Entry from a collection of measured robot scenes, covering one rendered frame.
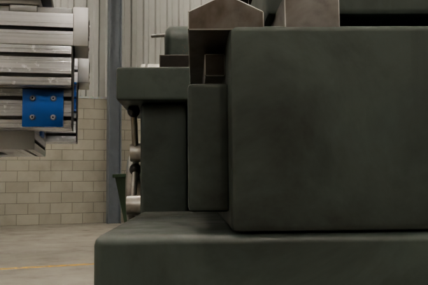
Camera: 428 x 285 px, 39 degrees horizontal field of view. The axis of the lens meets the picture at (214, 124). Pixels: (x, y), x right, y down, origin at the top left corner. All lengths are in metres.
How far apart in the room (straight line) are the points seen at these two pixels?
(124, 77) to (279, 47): 0.62
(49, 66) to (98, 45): 10.83
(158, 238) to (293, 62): 0.17
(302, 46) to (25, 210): 11.33
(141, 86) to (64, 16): 0.39
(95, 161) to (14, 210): 1.72
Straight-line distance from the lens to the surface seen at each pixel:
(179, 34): 2.03
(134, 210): 1.11
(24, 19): 1.41
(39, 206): 11.76
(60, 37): 1.39
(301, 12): 0.49
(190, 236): 0.46
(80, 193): 11.82
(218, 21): 0.48
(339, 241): 0.47
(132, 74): 1.07
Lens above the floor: 0.72
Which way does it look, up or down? 6 degrees up
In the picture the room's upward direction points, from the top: 1 degrees counter-clockwise
